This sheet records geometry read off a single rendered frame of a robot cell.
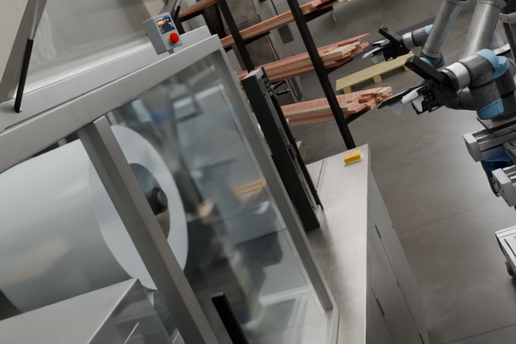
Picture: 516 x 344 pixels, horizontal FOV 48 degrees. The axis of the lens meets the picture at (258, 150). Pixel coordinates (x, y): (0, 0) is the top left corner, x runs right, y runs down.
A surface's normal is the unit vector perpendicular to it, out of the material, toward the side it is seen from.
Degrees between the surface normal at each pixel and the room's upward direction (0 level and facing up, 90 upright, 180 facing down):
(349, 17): 90
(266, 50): 92
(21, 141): 90
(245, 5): 65
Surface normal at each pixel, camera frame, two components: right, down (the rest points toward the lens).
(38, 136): 0.90, -0.33
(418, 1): -0.13, 0.29
